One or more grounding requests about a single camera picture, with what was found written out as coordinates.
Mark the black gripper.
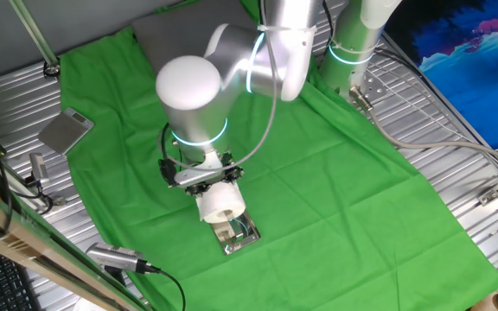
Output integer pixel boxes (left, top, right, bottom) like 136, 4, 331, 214
184, 150, 245, 198

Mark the white toilet paper roll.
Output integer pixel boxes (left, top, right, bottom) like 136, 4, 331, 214
195, 181, 247, 225

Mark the chrome toilet paper holder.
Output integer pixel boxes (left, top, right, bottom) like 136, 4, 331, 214
211, 211, 262, 256

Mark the green cloth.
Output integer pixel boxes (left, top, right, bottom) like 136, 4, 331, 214
60, 0, 498, 311

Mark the grey flat pad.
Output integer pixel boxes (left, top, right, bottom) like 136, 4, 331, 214
131, 0, 259, 77

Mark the silver digital scale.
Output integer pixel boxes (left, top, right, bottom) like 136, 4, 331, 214
37, 107, 95, 156

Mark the blue painted poster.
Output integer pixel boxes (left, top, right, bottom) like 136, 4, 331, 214
382, 0, 498, 150

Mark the black camera cable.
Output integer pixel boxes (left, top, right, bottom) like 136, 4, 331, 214
144, 263, 188, 311

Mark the silver ribbed camera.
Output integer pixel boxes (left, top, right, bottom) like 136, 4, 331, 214
85, 241, 162, 276

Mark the thin black looped cable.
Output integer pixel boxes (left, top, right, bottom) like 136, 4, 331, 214
13, 179, 55, 216

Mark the small silver camera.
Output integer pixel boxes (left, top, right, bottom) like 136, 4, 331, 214
28, 152, 51, 189

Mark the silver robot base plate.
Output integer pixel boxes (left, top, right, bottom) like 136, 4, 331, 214
339, 64, 389, 105

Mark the aluminium frame beam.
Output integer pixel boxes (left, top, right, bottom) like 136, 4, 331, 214
0, 179, 155, 311

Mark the thick grey robot cable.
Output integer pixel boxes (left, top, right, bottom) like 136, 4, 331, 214
348, 85, 498, 174

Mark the aluminium frame post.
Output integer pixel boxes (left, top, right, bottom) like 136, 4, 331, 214
9, 0, 62, 79

